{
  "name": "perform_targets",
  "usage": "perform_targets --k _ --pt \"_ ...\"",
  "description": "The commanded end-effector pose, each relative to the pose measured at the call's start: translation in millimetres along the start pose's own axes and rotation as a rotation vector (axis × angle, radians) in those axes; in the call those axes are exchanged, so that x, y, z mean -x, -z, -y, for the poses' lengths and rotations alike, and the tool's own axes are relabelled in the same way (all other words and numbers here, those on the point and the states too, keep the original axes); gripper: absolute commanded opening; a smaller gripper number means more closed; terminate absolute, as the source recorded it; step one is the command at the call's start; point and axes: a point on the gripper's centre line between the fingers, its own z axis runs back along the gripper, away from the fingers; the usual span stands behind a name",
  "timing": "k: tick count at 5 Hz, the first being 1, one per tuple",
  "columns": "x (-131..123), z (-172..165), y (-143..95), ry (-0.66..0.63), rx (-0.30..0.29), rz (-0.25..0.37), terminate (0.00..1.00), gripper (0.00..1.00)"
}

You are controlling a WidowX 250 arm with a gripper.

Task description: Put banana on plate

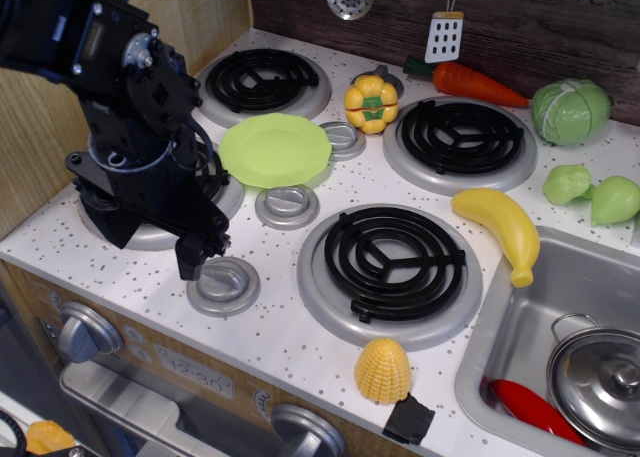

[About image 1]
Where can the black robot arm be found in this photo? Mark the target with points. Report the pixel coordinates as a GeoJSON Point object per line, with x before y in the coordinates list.
{"type": "Point", "coordinates": [108, 53]}

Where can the yellow toy bell pepper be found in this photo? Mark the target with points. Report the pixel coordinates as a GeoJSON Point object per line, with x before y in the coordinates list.
{"type": "Point", "coordinates": [371, 104]}

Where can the small green toy vegetable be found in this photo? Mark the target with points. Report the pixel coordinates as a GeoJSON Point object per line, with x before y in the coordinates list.
{"type": "Point", "coordinates": [565, 183]}

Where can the green toy pear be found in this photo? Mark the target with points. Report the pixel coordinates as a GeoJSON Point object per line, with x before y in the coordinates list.
{"type": "Point", "coordinates": [614, 200]}

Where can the back left stove burner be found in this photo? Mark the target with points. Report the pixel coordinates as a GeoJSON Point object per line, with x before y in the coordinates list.
{"type": "Point", "coordinates": [261, 81]}

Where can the yellow object on floor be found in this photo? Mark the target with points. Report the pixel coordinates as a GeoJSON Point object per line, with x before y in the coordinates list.
{"type": "Point", "coordinates": [44, 437]}

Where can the silver knob near plate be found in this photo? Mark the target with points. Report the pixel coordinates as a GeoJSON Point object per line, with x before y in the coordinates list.
{"type": "Point", "coordinates": [346, 141]}

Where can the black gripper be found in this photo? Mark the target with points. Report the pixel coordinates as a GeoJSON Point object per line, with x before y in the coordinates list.
{"type": "Point", "coordinates": [160, 187]}

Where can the red toy item in sink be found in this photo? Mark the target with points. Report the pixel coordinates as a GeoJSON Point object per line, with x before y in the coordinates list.
{"type": "Point", "coordinates": [528, 407]}

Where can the black tape patch front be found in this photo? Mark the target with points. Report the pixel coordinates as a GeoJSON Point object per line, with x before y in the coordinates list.
{"type": "Point", "coordinates": [409, 421]}

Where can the orange toy carrot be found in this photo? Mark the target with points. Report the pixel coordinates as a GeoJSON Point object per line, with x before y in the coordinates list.
{"type": "Point", "coordinates": [458, 80]}

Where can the left oven dial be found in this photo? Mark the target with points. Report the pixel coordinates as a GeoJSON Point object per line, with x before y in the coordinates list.
{"type": "Point", "coordinates": [85, 333]}

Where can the green toy cabbage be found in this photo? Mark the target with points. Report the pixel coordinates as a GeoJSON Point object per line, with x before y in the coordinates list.
{"type": "Point", "coordinates": [569, 111]}

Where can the oven dial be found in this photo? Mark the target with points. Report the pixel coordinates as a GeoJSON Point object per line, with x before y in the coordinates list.
{"type": "Point", "coordinates": [85, 333]}
{"type": "Point", "coordinates": [305, 434]}

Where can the yellow toy corn piece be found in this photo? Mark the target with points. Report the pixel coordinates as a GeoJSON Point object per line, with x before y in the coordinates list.
{"type": "Point", "coordinates": [382, 372]}

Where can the front right stove burner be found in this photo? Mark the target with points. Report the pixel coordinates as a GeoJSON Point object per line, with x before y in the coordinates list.
{"type": "Point", "coordinates": [383, 271]}

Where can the silver knob front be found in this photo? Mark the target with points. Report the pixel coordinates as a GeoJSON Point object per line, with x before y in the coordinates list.
{"type": "Point", "coordinates": [227, 286]}

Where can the yellow toy banana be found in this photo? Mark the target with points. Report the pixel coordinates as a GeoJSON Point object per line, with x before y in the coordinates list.
{"type": "Point", "coordinates": [510, 225]}

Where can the back right stove burner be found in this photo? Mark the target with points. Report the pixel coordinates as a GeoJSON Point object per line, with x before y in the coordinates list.
{"type": "Point", "coordinates": [444, 145]}

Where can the right oven dial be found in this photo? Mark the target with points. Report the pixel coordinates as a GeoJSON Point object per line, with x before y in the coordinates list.
{"type": "Point", "coordinates": [305, 434]}

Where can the silver knob middle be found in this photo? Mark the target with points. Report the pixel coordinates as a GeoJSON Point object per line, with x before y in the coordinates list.
{"type": "Point", "coordinates": [287, 208]}

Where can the silver oven door handle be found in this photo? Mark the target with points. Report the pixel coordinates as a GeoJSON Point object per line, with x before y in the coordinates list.
{"type": "Point", "coordinates": [169, 420]}

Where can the light green plastic plate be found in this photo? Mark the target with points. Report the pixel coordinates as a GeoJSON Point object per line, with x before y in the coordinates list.
{"type": "Point", "coordinates": [275, 150]}

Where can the hanging toy spatula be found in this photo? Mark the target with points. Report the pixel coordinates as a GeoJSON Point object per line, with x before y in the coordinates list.
{"type": "Point", "coordinates": [445, 34]}

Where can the silver toy sink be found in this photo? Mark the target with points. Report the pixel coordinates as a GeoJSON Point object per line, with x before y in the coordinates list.
{"type": "Point", "coordinates": [516, 330]}

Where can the silver knob back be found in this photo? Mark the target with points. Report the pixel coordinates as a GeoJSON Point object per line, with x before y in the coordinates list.
{"type": "Point", "coordinates": [383, 72]}

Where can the steel pot with lid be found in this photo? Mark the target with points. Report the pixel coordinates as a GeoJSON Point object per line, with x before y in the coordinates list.
{"type": "Point", "coordinates": [593, 380]}

